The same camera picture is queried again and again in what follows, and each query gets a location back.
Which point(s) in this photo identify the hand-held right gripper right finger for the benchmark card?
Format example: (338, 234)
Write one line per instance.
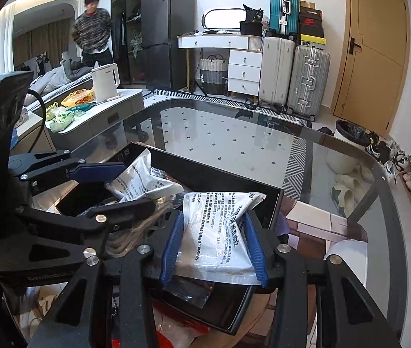
(256, 252)

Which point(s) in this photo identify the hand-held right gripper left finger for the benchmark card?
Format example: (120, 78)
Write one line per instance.
(171, 248)

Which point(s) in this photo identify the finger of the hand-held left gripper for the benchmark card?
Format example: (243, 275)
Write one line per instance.
(96, 172)
(118, 213)

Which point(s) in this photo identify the white printed plastic packet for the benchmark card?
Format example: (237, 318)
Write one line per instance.
(216, 232)
(140, 181)

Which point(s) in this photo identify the black cardboard box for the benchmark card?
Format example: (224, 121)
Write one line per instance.
(205, 177)

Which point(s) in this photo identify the dark grey foil packet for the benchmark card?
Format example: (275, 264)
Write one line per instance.
(187, 293)

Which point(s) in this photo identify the grey side cabinet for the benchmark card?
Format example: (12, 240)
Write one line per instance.
(118, 116)

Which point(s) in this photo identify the green plastic bags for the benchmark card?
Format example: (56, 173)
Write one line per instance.
(62, 119)

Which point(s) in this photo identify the bed with grey bedding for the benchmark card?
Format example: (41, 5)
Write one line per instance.
(53, 79)

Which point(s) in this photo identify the yellow food tray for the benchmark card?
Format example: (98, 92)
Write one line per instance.
(78, 98)

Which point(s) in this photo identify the red white plastic bag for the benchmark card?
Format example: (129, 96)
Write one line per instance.
(178, 328)

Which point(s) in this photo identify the white electric kettle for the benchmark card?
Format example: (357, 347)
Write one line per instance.
(104, 83)

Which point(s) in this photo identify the white round stool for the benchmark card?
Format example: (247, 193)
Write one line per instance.
(349, 253)

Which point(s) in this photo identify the beige curtain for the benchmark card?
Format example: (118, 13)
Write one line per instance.
(49, 40)

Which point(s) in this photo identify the green patterned slipper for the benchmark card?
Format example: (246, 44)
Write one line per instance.
(345, 199)

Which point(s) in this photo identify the white slipper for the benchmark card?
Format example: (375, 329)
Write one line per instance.
(350, 181)

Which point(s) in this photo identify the white trash bin black liner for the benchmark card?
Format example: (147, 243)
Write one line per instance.
(349, 152)

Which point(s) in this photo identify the dark grey refrigerator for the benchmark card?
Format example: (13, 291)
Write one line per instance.
(165, 43)

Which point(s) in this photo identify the dark glass wardrobe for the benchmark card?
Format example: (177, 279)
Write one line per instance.
(125, 25)

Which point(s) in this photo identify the woven basket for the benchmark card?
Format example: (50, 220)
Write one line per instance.
(212, 76)

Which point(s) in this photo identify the white vanity desk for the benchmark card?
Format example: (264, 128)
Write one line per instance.
(212, 42)

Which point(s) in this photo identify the white drawer chest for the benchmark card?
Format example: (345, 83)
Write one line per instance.
(245, 72)

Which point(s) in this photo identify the silver suitcase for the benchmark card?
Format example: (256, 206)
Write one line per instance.
(309, 79)

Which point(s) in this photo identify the white suitcase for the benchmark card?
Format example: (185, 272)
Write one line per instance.
(276, 72)

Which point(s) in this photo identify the oval mirror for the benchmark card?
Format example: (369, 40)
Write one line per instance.
(227, 19)

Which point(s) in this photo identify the black bag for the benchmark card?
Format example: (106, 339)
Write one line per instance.
(251, 21)

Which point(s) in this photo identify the black yellow shoe box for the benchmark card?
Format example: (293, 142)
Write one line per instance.
(313, 40)

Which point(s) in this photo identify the tan wooden door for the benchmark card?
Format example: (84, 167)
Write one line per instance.
(372, 50)

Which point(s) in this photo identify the black shoe box red logo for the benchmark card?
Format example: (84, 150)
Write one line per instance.
(311, 21)

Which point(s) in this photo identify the teal suitcase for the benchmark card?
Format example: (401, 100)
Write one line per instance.
(283, 11)

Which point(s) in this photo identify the small brown shoe box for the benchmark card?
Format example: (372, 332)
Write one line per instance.
(307, 4)

